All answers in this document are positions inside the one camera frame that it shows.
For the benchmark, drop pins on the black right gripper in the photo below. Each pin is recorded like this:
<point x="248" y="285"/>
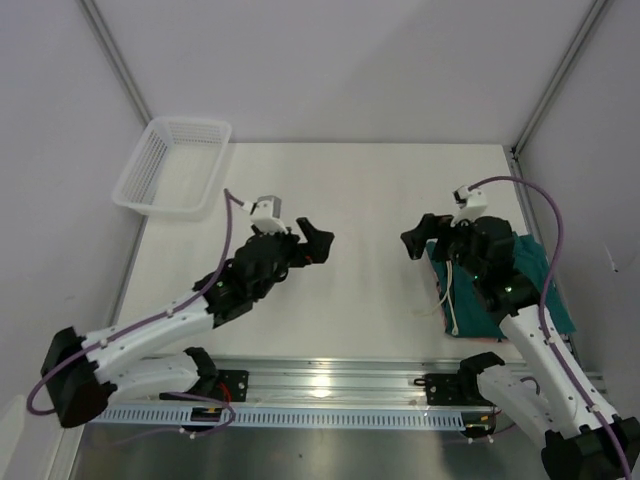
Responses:
<point x="416" y="238"/>

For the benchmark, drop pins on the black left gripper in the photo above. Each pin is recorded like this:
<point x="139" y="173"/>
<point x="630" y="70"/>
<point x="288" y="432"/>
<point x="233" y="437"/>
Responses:
<point x="317" y="244"/>

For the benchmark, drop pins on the pink shark print shorts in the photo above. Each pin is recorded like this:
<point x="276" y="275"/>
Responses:
<point x="490" y="339"/>

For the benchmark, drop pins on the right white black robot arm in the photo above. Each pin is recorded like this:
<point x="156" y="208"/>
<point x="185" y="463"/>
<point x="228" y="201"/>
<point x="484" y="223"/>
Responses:
<point x="579" y="434"/>

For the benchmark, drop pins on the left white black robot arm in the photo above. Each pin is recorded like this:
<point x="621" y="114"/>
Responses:
<point x="85" y="374"/>

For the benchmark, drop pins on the white plastic basket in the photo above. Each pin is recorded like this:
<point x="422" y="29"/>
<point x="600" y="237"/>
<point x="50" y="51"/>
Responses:
<point x="177" y="168"/>

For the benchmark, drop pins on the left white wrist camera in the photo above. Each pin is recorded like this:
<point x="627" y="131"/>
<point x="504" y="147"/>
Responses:
<point x="265" y="215"/>

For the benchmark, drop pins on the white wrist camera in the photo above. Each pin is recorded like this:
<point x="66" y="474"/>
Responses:
<point x="471" y="203"/>
<point x="265" y="215"/>

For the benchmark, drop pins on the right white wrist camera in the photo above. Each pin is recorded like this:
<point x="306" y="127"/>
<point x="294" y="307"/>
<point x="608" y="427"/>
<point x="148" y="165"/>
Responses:
<point x="471" y="203"/>

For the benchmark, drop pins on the aluminium mounting rail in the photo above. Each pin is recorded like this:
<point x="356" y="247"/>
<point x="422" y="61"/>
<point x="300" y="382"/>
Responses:
<point x="297" y="383"/>

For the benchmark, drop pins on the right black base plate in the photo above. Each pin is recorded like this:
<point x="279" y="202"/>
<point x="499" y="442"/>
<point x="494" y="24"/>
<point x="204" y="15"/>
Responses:
<point x="450" y="389"/>

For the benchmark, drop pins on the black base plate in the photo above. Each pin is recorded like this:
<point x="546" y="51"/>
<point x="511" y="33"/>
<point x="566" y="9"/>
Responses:
<point x="225" y="385"/>
<point x="450" y="389"/>

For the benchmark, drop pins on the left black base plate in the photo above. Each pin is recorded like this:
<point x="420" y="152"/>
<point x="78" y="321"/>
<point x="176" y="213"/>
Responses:
<point x="225" y="385"/>

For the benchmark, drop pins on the white perforated cable tray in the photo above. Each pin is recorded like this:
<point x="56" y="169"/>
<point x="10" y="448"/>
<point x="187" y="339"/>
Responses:
<point x="244" y="416"/>

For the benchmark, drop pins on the left aluminium frame post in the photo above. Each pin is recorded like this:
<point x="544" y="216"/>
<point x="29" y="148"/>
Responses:
<point x="114" y="57"/>

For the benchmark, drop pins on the aluminium frame post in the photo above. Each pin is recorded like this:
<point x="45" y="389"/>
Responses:
<point x="570" y="57"/>
<point x="114" y="57"/>

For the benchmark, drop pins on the right aluminium frame post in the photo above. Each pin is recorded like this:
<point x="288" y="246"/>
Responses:
<point x="570" y="57"/>

